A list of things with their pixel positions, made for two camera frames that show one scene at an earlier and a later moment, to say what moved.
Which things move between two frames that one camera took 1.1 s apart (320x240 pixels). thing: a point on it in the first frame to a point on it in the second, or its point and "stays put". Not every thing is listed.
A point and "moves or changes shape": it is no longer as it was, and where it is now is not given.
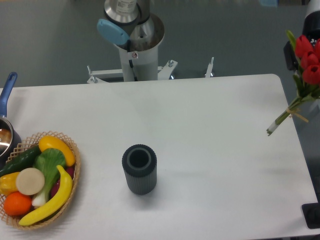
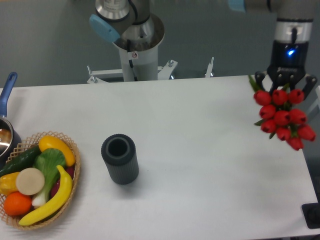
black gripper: [311, 28] to [288, 66]
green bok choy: [47, 160] stays put
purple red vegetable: [69, 170] stays put
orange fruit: [16, 203] stays put
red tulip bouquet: [306, 79] moves or changes shape
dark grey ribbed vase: [140, 163] to [119, 153]
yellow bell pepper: [8, 183] stays put
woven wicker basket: [19, 149] stays put
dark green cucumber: [25, 160] stays put
